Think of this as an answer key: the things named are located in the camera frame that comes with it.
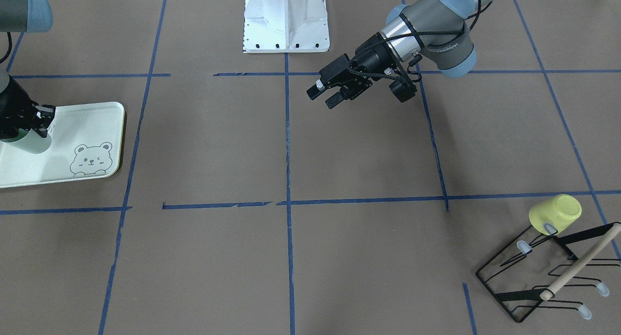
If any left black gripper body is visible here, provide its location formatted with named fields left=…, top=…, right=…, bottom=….
left=319, top=33, right=401, bottom=99

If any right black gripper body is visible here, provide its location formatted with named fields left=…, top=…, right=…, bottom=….
left=0, top=75, right=38, bottom=140

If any pale green cup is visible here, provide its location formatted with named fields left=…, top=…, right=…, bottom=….
left=6, top=130, right=52, bottom=154

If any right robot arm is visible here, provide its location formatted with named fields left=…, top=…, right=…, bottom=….
left=0, top=0, right=56, bottom=142

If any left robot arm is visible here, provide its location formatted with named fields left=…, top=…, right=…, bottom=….
left=307, top=0, right=494, bottom=109

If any white bear print tray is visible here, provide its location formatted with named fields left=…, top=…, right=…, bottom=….
left=0, top=102, right=126, bottom=188

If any yellow cup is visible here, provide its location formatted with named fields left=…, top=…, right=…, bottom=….
left=528, top=194, right=583, bottom=235

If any wooden dowel rod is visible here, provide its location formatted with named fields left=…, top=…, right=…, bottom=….
left=539, top=222, right=621, bottom=302

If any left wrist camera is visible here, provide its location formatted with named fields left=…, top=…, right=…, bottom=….
left=389, top=75, right=417, bottom=103

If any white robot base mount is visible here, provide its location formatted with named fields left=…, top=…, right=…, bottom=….
left=243, top=0, right=330, bottom=54

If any black wire cup rack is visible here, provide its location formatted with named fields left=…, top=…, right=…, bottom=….
left=475, top=223, right=620, bottom=323

